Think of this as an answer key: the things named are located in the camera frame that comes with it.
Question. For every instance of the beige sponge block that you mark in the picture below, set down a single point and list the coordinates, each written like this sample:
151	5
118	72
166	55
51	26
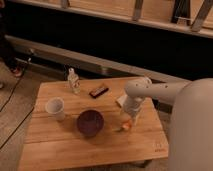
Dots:
120	101

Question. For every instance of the orange pepper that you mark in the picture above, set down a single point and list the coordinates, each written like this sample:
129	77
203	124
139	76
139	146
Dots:
126	126

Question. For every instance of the dark chocolate bar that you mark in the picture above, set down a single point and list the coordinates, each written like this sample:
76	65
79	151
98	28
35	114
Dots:
98	91

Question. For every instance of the small clear bottle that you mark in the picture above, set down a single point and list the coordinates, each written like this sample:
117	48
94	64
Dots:
73	80

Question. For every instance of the white ceramic cup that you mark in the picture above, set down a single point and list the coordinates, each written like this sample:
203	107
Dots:
55	107

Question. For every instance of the person's red shoe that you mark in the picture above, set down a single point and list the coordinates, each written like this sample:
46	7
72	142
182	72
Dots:
17	72

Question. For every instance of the dark purple bowl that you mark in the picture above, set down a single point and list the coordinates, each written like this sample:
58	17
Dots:
90	122

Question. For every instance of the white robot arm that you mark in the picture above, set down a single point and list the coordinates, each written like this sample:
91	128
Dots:
191	125

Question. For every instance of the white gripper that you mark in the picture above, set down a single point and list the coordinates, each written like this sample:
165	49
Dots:
132	107

